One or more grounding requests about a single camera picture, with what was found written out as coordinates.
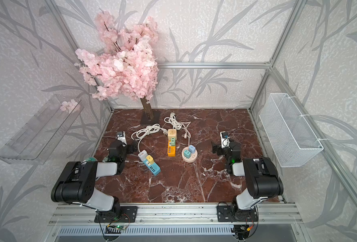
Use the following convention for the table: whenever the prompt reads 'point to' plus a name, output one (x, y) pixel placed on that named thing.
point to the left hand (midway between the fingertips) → (127, 140)
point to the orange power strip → (171, 149)
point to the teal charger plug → (187, 154)
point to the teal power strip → (154, 168)
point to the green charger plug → (173, 141)
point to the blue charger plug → (191, 149)
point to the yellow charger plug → (150, 159)
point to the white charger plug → (142, 155)
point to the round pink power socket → (187, 160)
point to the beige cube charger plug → (172, 133)
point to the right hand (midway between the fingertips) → (219, 139)
